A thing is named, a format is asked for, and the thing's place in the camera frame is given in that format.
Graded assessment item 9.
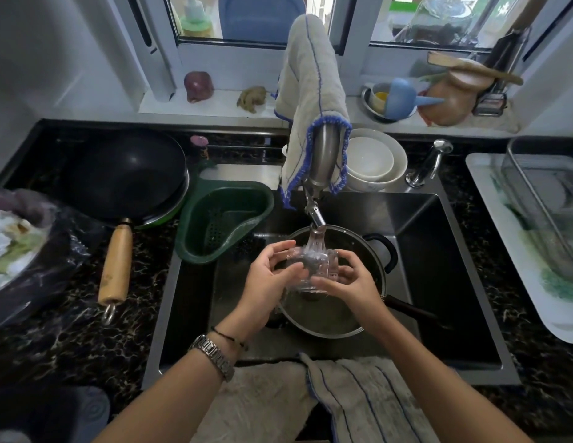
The person's right hand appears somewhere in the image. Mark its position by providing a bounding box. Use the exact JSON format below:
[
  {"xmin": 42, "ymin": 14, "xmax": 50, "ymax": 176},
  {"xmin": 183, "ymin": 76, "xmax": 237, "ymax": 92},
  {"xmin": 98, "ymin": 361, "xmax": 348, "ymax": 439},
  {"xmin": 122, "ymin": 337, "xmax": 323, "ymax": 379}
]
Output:
[{"xmin": 311, "ymin": 250, "xmax": 393, "ymax": 331}]

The person's left hand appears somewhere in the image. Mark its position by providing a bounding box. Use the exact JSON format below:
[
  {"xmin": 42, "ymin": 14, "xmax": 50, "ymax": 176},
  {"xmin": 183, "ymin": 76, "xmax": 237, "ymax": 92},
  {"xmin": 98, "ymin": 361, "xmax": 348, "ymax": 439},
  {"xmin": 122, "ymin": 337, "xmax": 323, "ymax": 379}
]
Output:
[{"xmin": 229, "ymin": 240, "xmax": 305, "ymax": 335}]

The clear glass cup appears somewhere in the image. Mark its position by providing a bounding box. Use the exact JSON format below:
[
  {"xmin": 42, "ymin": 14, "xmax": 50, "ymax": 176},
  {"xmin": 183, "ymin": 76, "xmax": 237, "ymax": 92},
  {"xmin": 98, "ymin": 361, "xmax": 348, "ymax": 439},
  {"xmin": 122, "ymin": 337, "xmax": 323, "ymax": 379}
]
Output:
[{"xmin": 286, "ymin": 246, "xmax": 341, "ymax": 293}]

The person's right forearm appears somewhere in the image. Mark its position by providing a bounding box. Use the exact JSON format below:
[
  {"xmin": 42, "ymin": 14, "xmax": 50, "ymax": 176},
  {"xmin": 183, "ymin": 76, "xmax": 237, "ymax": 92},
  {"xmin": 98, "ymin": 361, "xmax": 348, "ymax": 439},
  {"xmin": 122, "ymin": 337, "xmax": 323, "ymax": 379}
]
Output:
[{"xmin": 366, "ymin": 313, "xmax": 533, "ymax": 443}]

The person's left forearm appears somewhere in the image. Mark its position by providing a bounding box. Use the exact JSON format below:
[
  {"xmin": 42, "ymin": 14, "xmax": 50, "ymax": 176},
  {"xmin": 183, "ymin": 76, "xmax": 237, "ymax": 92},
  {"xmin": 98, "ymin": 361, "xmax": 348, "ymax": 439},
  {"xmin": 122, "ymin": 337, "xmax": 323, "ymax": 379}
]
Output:
[{"xmin": 94, "ymin": 320, "xmax": 264, "ymax": 443}]

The green corner sink strainer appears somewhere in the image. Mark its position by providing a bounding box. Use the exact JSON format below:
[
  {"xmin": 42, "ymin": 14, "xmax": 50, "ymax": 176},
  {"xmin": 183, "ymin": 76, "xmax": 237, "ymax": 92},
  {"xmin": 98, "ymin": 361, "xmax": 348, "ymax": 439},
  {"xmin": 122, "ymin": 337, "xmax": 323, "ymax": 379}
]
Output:
[{"xmin": 175, "ymin": 160, "xmax": 275, "ymax": 265}]

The steel kitchen faucet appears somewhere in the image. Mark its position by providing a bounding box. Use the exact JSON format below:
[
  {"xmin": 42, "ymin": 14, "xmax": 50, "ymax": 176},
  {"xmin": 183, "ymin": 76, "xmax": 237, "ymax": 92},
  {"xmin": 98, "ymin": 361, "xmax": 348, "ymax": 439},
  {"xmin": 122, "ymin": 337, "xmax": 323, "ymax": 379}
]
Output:
[{"xmin": 301, "ymin": 122, "xmax": 343, "ymax": 229}]

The black kitchen sink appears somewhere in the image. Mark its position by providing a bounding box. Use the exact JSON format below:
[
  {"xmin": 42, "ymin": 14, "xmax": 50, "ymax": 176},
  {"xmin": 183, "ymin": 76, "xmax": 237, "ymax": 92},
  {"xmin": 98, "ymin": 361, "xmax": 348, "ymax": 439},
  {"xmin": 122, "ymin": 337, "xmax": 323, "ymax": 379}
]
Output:
[{"xmin": 142, "ymin": 163, "xmax": 521, "ymax": 389}]

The silver wristwatch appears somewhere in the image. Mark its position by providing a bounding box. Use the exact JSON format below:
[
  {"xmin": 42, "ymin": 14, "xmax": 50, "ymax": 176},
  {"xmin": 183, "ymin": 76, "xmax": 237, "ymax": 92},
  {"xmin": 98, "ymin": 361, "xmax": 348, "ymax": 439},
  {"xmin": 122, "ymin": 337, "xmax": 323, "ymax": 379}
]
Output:
[{"xmin": 189, "ymin": 334, "xmax": 235, "ymax": 382}]

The large white ceramic bowl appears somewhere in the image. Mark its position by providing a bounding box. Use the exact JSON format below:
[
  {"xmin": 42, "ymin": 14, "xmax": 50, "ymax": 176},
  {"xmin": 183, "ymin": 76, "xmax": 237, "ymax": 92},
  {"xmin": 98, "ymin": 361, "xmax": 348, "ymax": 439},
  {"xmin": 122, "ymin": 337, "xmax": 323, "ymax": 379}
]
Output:
[{"xmin": 345, "ymin": 128, "xmax": 408, "ymax": 193}]

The beige striped towel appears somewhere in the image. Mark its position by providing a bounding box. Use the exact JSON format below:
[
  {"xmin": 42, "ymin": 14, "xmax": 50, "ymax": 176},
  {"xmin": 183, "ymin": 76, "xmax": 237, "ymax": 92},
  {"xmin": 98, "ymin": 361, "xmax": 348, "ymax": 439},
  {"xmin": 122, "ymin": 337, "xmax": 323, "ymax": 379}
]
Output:
[{"xmin": 299, "ymin": 353, "xmax": 442, "ymax": 443}]

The plain beige towel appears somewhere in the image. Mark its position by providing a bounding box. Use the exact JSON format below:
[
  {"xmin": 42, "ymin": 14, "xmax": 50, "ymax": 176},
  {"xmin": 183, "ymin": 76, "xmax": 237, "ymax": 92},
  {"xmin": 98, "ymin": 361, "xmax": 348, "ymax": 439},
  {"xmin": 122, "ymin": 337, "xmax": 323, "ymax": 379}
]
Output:
[{"xmin": 190, "ymin": 362, "xmax": 319, "ymax": 443}]

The chrome soap dispenser pump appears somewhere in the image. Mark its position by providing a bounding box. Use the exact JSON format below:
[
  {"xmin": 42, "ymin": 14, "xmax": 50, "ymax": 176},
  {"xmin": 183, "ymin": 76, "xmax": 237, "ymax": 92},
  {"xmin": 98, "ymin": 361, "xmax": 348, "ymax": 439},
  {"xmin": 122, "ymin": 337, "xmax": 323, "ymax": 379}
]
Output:
[{"xmin": 405, "ymin": 139, "xmax": 454, "ymax": 189}]

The white printed tray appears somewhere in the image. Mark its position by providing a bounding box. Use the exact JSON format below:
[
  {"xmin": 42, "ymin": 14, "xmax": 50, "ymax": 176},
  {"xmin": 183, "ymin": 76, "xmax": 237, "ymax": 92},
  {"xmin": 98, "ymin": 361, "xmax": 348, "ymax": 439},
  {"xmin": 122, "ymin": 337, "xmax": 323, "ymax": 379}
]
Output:
[{"xmin": 466, "ymin": 152, "xmax": 573, "ymax": 345}]

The steel bowl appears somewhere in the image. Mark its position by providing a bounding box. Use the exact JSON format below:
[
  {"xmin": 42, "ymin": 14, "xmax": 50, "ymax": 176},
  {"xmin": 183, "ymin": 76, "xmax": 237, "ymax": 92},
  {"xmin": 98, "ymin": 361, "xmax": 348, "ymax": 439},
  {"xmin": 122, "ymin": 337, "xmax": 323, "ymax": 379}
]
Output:
[{"xmin": 361, "ymin": 83, "xmax": 417, "ymax": 123}]

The beige cloth with blue trim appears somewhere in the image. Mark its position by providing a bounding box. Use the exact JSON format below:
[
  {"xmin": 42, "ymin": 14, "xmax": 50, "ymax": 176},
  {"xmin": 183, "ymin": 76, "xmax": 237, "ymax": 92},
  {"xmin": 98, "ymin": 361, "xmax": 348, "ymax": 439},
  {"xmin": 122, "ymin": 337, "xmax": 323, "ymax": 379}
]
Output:
[{"xmin": 272, "ymin": 14, "xmax": 353, "ymax": 211}]

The ginger root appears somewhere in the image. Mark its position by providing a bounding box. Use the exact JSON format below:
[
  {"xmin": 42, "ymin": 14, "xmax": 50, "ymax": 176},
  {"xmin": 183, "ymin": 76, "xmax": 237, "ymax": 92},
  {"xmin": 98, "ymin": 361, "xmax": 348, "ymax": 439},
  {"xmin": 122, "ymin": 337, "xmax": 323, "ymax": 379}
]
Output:
[{"xmin": 236, "ymin": 86, "xmax": 270, "ymax": 114}]

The blue plastic ladle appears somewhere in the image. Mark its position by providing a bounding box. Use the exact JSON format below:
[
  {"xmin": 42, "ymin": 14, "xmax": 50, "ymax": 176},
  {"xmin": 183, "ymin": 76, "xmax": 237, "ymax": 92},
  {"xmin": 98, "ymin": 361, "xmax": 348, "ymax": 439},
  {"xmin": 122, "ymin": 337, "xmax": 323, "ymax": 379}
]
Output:
[{"xmin": 385, "ymin": 78, "xmax": 446, "ymax": 121}]

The brown clay pot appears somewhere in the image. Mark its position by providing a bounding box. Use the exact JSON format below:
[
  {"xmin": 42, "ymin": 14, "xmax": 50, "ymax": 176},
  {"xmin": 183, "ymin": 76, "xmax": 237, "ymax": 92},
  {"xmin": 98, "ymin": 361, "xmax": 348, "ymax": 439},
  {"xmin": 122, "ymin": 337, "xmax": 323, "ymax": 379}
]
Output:
[{"xmin": 424, "ymin": 69, "xmax": 496, "ymax": 127}]

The red onion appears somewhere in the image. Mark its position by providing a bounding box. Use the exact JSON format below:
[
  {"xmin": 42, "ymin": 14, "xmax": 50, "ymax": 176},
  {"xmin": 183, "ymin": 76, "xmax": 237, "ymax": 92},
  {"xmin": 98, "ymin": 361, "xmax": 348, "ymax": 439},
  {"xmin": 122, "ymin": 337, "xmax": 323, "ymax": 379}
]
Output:
[{"xmin": 183, "ymin": 71, "xmax": 215, "ymax": 104}]

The wooden spatula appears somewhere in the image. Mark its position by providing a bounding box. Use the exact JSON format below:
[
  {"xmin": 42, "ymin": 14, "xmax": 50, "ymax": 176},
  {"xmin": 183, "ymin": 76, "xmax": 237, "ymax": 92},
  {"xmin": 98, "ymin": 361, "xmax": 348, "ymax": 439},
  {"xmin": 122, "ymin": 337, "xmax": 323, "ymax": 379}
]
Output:
[{"xmin": 427, "ymin": 51, "xmax": 524, "ymax": 86}]

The black knife holder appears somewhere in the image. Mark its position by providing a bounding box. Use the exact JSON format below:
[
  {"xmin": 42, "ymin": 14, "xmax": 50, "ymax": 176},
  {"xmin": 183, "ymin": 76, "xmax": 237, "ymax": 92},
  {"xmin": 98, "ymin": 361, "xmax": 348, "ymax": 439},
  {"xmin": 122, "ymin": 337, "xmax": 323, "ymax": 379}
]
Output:
[{"xmin": 472, "ymin": 26, "xmax": 532, "ymax": 118}]

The blue plastic chair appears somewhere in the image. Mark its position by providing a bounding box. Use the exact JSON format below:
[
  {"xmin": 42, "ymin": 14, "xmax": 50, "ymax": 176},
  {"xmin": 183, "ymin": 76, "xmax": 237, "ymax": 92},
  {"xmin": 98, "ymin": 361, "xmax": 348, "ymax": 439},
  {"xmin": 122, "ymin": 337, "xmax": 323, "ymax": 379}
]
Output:
[{"xmin": 218, "ymin": 0, "xmax": 307, "ymax": 43}]

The black plastic garbage bag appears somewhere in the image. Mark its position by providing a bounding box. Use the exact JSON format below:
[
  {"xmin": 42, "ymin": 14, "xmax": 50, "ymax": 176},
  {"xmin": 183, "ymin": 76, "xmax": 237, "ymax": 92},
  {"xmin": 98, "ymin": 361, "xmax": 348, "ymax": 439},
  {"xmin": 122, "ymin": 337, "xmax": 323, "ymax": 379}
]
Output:
[{"xmin": 0, "ymin": 188, "xmax": 105, "ymax": 329}]

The glass pot lid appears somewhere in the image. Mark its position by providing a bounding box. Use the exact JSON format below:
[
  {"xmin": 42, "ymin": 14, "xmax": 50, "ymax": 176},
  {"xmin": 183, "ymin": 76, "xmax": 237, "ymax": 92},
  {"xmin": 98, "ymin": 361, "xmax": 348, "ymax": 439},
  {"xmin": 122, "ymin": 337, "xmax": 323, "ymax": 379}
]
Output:
[{"xmin": 395, "ymin": 0, "xmax": 482, "ymax": 46}]

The green dish soap bottle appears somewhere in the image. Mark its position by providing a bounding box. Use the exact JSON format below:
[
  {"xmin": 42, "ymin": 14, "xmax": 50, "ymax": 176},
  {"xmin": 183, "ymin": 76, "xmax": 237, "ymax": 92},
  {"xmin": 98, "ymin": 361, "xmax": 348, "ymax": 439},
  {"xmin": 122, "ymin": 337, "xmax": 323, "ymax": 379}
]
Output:
[{"xmin": 179, "ymin": 0, "xmax": 212, "ymax": 38}]

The black string bracelet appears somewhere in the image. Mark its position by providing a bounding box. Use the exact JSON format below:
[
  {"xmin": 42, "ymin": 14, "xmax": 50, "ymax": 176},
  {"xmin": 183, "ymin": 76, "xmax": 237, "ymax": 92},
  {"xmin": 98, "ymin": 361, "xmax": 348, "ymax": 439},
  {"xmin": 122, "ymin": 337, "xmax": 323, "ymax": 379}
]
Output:
[{"xmin": 210, "ymin": 326, "xmax": 248, "ymax": 351}]

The black wok with wooden handle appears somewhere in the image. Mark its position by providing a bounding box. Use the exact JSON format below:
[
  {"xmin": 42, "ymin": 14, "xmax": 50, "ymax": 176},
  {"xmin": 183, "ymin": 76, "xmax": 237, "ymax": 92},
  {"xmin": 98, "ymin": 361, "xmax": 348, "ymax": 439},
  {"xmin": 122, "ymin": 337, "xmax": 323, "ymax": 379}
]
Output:
[{"xmin": 67, "ymin": 128, "xmax": 190, "ymax": 325}]

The steel wire dish rack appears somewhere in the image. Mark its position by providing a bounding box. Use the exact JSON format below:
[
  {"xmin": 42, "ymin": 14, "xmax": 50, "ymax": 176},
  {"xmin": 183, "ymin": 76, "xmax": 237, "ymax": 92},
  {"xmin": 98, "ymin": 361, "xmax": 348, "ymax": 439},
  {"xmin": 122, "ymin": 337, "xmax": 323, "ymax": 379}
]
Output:
[{"xmin": 500, "ymin": 137, "xmax": 573, "ymax": 285}]

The white window frame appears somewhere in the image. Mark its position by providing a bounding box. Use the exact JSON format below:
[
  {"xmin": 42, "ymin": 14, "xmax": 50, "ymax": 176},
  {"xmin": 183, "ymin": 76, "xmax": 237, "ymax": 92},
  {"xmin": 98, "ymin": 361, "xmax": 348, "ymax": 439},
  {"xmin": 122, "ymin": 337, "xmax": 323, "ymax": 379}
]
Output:
[{"xmin": 104, "ymin": 0, "xmax": 573, "ymax": 104}]

